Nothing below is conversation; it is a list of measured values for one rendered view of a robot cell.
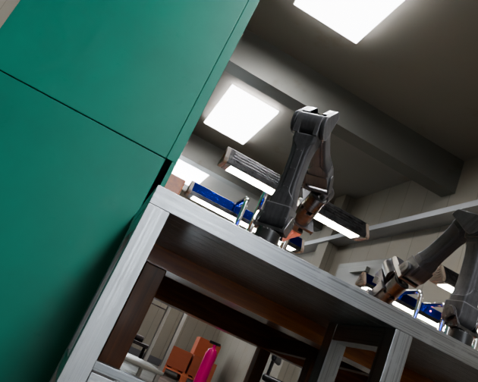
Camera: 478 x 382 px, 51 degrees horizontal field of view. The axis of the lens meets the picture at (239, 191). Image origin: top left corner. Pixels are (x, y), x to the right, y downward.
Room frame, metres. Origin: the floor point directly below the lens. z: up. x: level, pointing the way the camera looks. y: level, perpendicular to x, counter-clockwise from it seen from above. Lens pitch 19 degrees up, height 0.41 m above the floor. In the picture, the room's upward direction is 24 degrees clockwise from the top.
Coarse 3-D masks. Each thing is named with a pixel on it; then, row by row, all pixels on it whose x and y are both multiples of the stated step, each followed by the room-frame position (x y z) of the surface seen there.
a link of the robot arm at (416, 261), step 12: (456, 216) 1.37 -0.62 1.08; (468, 216) 1.33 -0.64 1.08; (456, 228) 1.38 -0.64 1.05; (468, 228) 1.32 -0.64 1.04; (444, 240) 1.42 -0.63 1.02; (456, 240) 1.39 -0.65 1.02; (420, 252) 1.48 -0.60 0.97; (432, 252) 1.44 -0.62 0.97; (444, 252) 1.43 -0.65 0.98; (420, 264) 1.47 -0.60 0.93; (432, 264) 1.46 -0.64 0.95; (408, 276) 1.50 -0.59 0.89; (420, 276) 1.49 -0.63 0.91
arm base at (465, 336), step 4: (452, 328) 1.31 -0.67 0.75; (456, 328) 1.29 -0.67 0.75; (448, 332) 1.31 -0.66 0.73; (452, 332) 1.29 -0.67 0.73; (456, 332) 1.29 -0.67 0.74; (460, 332) 1.28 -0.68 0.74; (464, 332) 1.28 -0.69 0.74; (468, 332) 1.28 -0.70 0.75; (452, 336) 1.29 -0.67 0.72; (456, 336) 1.28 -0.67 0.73; (460, 336) 1.28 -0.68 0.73; (464, 336) 1.27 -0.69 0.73; (468, 336) 1.27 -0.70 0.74; (472, 336) 1.28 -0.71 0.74; (460, 340) 1.28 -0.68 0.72; (464, 340) 1.27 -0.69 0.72; (468, 340) 1.28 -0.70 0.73; (472, 340) 1.28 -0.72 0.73; (468, 344) 1.28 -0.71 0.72
